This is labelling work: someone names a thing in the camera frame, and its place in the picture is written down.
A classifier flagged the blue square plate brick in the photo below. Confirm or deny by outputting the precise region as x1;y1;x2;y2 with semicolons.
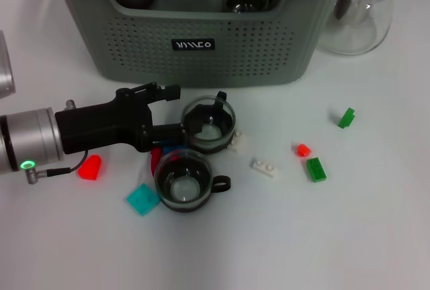
160;142;184;162

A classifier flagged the grey perforated storage bin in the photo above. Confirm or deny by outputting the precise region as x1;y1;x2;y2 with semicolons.
45;0;353;89

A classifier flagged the teal square plate brick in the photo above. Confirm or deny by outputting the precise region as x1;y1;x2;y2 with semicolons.
126;182;161;217

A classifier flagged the glass carafe with black lid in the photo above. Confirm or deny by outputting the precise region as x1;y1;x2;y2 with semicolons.
315;0;399;56

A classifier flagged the green notched brick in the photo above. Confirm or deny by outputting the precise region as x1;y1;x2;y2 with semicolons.
337;107;356;130

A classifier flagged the dark red curved brick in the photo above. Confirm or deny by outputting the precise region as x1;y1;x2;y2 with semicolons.
150;147;162;179

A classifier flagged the black cable with silver plug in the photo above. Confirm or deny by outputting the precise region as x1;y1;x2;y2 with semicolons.
26;150;90;185

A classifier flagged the white two-stud plate brick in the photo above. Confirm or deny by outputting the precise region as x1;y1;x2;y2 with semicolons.
226;131;248;153
249;158;280;179

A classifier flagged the green rectangular brick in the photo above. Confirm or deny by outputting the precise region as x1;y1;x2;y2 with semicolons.
306;157;327;183

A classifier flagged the bright red sloped brick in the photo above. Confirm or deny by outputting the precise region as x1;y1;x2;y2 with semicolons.
77;154;102;182

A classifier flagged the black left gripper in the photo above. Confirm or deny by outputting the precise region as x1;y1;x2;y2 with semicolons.
54;81;187;155

